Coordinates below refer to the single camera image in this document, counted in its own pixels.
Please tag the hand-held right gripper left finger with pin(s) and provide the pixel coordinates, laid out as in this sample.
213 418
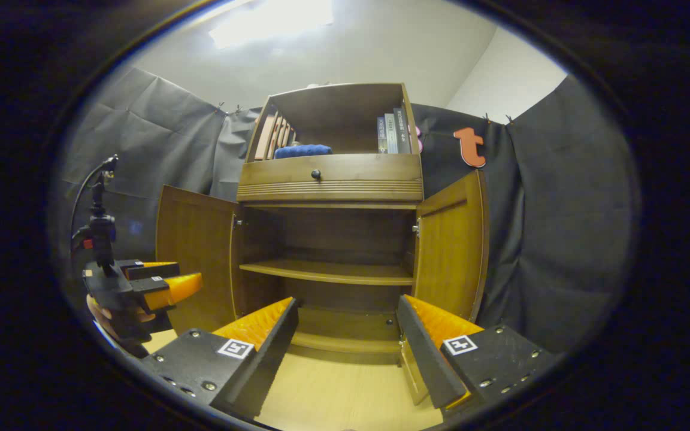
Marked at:
267 365

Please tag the wooden cabinet door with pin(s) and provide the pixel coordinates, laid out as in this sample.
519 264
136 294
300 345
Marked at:
195 251
450 251

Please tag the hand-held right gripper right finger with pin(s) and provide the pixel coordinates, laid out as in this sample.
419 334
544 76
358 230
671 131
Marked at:
429 359

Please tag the row of leaning thin books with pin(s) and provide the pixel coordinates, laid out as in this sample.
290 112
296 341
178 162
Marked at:
273 136

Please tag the wooden double-door shoe cabinet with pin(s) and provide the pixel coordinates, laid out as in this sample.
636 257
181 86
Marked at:
339 233

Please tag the black book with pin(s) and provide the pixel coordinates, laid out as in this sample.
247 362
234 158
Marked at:
403 131

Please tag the black backdrop cloth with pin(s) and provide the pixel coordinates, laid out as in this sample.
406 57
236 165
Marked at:
560 227

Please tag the blue folded cloth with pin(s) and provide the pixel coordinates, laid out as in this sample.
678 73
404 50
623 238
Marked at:
303 151

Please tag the dark blue book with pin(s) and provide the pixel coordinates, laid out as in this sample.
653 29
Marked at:
382 136

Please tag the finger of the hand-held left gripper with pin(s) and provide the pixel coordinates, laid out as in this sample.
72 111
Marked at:
150 270
147 285

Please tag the grey book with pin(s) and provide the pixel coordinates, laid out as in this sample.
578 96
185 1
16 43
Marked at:
392 134

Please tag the pink object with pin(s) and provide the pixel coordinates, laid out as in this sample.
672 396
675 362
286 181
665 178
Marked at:
418 139

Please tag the wooden cabinet shelf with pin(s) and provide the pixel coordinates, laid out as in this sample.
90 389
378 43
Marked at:
327 272

